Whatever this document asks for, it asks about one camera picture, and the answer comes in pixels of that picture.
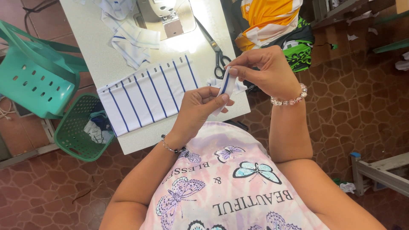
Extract orange white garment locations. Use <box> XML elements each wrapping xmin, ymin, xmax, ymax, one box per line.
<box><xmin>235</xmin><ymin>0</ymin><xmax>303</xmax><ymax>52</ymax></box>

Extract person's left hand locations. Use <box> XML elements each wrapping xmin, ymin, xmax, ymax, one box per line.
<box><xmin>171</xmin><ymin>86</ymin><xmax>235</xmax><ymax>144</ymax></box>

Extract green black garment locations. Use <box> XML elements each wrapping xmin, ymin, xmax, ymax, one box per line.
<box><xmin>260</xmin><ymin>17</ymin><xmax>316</xmax><ymax>73</ymax></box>

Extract pink butterfly print shirt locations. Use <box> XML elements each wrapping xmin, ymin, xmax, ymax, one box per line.
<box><xmin>140</xmin><ymin>121</ymin><xmax>330</xmax><ymax>230</ymax></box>

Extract white blue striped fabric strip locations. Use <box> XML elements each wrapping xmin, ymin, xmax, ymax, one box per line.
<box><xmin>207</xmin><ymin>66</ymin><xmax>248</xmax><ymax>117</ymax></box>

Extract black cable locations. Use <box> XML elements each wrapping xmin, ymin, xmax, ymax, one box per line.
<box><xmin>22</xmin><ymin>0</ymin><xmax>60</xmax><ymax>36</ymax></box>

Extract fabric scraps in basket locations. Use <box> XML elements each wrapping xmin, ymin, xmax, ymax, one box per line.
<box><xmin>83</xmin><ymin>110</ymin><xmax>115</xmax><ymax>144</ymax></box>

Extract person's right hand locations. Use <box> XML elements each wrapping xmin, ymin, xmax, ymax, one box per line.
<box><xmin>225</xmin><ymin>45</ymin><xmax>301</xmax><ymax>100</ymax></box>

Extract grey metal frame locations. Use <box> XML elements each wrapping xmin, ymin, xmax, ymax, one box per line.
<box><xmin>350</xmin><ymin>152</ymin><xmax>409</xmax><ymax>198</ymax></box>

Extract green plastic chair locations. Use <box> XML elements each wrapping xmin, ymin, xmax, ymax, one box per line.
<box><xmin>0</xmin><ymin>19</ymin><xmax>90</xmax><ymax>119</ymax></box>

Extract white sewing table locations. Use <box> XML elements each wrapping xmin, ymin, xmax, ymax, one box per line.
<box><xmin>59</xmin><ymin>0</ymin><xmax>251</xmax><ymax>155</ymax></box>

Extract white sewing machine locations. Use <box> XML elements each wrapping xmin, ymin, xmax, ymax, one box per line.
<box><xmin>134</xmin><ymin>0</ymin><xmax>197</xmax><ymax>41</ymax></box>

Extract silver chain bracelet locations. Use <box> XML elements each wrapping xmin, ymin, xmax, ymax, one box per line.
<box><xmin>161</xmin><ymin>134</ymin><xmax>187</xmax><ymax>154</ymax></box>

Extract pile of striped fabric pieces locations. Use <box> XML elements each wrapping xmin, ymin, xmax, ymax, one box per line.
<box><xmin>73</xmin><ymin>0</ymin><xmax>161</xmax><ymax>70</ymax></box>

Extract black handled scissors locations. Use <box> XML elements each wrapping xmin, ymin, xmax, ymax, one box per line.
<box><xmin>194</xmin><ymin>17</ymin><xmax>232</xmax><ymax>80</ymax></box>

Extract pink bead bracelet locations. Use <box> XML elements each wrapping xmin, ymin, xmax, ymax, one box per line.
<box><xmin>270</xmin><ymin>83</ymin><xmax>308</xmax><ymax>106</ymax></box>

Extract white blue striped fabric panel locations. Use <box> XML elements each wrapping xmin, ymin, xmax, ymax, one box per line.
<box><xmin>97</xmin><ymin>53</ymin><xmax>202</xmax><ymax>137</ymax></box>

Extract white fabric scrap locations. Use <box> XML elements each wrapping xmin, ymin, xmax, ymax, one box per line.
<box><xmin>339</xmin><ymin>182</ymin><xmax>356</xmax><ymax>194</ymax></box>

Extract green plastic basket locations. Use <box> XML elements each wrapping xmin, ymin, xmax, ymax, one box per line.
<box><xmin>54</xmin><ymin>93</ymin><xmax>116</xmax><ymax>162</ymax></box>

